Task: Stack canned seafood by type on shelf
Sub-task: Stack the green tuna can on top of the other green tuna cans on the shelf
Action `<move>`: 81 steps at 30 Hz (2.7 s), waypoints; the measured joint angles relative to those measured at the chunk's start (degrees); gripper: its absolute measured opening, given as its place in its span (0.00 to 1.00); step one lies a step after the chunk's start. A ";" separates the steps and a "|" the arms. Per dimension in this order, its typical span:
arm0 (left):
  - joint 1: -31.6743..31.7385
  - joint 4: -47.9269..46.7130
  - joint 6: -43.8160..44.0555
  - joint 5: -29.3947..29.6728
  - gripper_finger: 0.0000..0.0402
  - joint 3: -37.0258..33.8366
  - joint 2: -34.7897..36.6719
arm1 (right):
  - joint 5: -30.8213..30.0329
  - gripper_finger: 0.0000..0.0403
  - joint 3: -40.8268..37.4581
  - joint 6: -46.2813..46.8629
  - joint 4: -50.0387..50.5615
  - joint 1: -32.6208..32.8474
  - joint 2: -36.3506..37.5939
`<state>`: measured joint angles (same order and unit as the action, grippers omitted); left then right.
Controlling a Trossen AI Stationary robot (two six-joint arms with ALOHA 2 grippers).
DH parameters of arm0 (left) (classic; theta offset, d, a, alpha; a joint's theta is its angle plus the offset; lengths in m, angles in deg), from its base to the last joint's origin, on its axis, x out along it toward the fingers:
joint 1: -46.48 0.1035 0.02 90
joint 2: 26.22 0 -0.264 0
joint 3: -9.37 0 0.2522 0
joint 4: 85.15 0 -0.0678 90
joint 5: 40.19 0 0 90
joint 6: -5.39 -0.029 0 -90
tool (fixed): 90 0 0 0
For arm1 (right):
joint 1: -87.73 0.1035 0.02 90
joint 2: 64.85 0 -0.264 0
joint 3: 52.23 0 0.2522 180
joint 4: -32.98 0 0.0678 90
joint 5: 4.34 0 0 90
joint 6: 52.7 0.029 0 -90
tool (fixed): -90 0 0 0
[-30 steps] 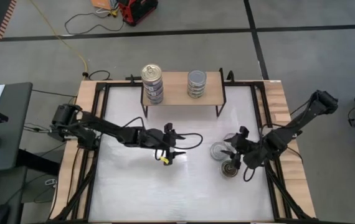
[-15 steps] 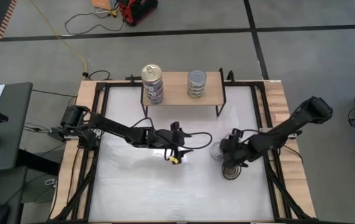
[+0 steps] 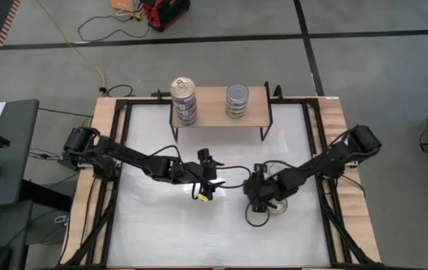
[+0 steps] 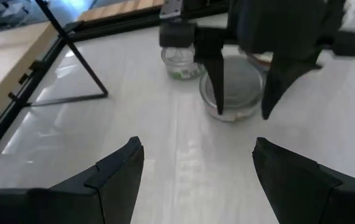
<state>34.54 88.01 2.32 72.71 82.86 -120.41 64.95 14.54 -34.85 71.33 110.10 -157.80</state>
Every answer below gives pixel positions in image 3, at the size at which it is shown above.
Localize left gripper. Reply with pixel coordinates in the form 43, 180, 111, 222
178, 148, 226, 203

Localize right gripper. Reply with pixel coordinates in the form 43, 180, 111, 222
243, 163, 290, 213

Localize gold-lid Wild Planet can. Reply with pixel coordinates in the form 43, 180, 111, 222
268, 197, 289, 218
174, 112, 198, 127
170, 76, 197, 103
171, 97, 198, 110
172, 104, 198, 119

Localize wooden shelf black metal legs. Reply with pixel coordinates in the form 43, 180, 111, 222
167, 81, 274, 143

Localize red black equipment box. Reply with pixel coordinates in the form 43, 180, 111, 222
141, 0, 191, 32

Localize black desk base bar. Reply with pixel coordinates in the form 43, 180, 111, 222
17, 178, 74, 213

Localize orange box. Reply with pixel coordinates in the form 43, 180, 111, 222
109, 0, 142, 13

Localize grey desk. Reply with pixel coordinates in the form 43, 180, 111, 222
0, 98, 41, 209

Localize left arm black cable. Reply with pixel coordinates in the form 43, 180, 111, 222
148, 144, 253, 189

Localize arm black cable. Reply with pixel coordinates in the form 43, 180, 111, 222
243, 201, 272, 229
148, 144, 253, 189

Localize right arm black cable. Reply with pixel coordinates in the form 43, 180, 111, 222
243, 201, 272, 229

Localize black metal table frame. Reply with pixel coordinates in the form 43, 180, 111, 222
54, 84, 384, 270

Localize coiled black plug cable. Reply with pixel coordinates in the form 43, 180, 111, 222
99, 84, 135, 98

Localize yellow floor cable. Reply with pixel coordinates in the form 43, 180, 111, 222
35, 0, 107, 88

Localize long black floor cable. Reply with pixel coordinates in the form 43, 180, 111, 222
77, 13, 151, 43

